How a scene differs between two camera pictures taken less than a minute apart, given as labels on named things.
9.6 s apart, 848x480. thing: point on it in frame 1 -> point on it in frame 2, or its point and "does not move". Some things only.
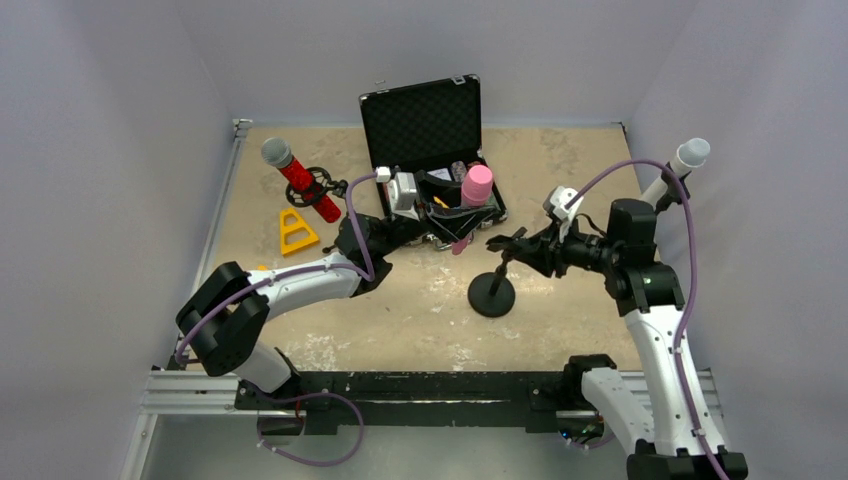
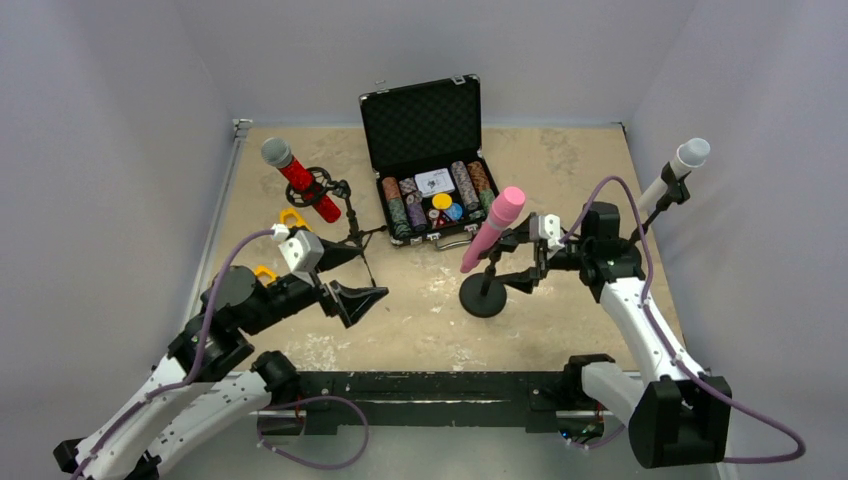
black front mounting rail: x=530 y=399 does not move
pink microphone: x=475 y=192 -> x=506 y=210
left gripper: x=423 y=216 -> x=327 y=291
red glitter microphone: x=278 y=153 does not move
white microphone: x=691 y=154 does not move
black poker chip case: x=435 y=128 does not move
